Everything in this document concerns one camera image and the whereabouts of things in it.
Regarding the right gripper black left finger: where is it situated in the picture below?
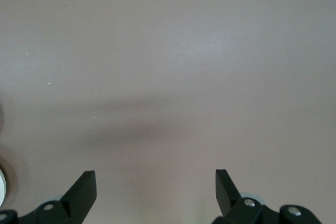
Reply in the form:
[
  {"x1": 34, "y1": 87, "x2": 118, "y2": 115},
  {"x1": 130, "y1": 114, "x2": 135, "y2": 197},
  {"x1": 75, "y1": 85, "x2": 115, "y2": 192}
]
[{"x1": 0, "y1": 170, "x2": 97, "y2": 224}]

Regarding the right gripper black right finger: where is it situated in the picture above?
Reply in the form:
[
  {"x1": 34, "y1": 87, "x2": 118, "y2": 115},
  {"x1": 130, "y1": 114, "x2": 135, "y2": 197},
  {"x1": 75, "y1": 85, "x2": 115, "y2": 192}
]
[{"x1": 211, "y1": 169, "x2": 322, "y2": 224}]

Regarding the beige round plate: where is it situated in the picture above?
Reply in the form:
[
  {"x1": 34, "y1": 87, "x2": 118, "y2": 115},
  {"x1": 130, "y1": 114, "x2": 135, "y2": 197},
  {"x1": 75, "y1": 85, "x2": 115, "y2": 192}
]
[{"x1": 0, "y1": 168, "x2": 7, "y2": 206}]

